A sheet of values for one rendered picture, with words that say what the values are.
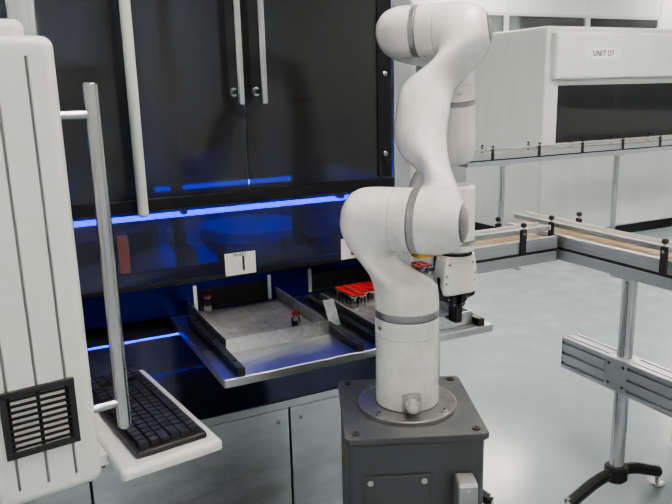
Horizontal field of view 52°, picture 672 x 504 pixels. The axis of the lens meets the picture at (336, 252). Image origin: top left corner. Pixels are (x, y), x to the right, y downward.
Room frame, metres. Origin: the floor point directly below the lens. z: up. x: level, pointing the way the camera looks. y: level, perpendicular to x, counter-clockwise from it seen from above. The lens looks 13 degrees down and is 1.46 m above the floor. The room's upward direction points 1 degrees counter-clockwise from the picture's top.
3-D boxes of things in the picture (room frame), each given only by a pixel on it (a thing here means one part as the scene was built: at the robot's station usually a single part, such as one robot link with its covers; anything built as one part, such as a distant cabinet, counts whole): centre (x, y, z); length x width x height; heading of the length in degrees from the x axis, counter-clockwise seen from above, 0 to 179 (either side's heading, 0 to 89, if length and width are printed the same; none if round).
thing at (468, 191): (1.60, -0.28, 1.17); 0.09 x 0.08 x 0.13; 67
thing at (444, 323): (1.74, -0.14, 0.90); 0.34 x 0.26 x 0.04; 26
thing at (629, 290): (2.21, -0.98, 0.46); 0.09 x 0.09 x 0.77; 26
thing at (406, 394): (1.24, -0.13, 0.95); 0.19 x 0.19 x 0.18
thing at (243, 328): (1.69, 0.21, 0.90); 0.34 x 0.26 x 0.04; 26
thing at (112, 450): (1.33, 0.47, 0.79); 0.45 x 0.28 x 0.03; 34
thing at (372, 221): (1.25, -0.10, 1.16); 0.19 x 0.12 x 0.24; 67
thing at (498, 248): (2.31, -0.46, 0.92); 0.69 x 0.16 x 0.16; 116
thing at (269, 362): (1.70, 0.03, 0.87); 0.70 x 0.48 x 0.02; 116
